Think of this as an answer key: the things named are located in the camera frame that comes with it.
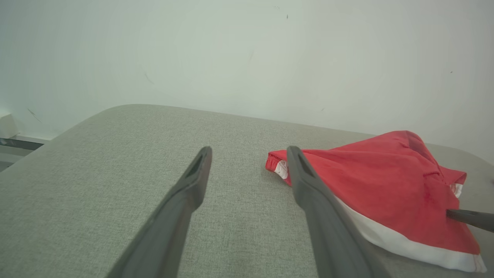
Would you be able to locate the white plastic block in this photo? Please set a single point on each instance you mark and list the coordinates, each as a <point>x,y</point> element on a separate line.
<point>7,125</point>

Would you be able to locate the white and black baseboard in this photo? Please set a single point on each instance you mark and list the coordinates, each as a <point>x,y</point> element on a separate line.
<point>19,143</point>

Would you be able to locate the red shorts with white stripe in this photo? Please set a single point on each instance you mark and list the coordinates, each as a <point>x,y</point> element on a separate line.
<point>386,181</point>

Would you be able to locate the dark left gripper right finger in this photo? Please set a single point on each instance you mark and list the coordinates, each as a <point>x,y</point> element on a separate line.
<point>332,231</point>

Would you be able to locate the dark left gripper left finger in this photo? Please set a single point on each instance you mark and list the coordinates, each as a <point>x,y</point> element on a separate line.
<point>170,224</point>

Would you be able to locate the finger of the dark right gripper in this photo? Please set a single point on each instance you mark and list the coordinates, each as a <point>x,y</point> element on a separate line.
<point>474,219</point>

